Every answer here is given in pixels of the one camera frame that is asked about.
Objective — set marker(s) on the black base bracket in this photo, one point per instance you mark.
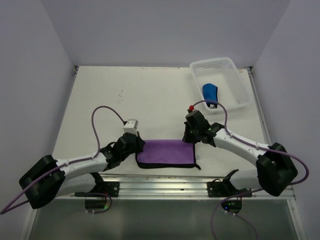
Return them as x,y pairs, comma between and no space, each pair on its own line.
221,189
110,188

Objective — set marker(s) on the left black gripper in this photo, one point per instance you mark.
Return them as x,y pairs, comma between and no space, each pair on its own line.
140,144

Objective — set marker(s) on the left black base bracket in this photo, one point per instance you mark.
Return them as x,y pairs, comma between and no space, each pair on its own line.
110,188

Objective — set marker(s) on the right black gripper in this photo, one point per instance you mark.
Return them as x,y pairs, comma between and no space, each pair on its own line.
186,138

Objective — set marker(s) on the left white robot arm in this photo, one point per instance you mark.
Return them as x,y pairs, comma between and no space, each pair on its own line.
50,178

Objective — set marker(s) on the white plastic basket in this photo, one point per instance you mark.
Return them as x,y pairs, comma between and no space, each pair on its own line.
223,73

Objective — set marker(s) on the purple towel black trim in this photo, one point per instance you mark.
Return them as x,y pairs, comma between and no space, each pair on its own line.
167,153

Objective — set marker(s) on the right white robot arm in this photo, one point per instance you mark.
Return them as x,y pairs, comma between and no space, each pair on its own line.
274,169

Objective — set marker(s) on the blue towel black trim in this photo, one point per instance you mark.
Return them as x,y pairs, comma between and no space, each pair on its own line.
210,92

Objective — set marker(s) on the aluminium mounting rail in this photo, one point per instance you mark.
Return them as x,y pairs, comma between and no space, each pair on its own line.
139,187

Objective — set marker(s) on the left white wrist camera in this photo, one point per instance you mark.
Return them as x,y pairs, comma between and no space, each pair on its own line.
131,126

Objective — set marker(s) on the right black base bracket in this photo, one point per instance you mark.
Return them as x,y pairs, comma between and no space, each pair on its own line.
221,189

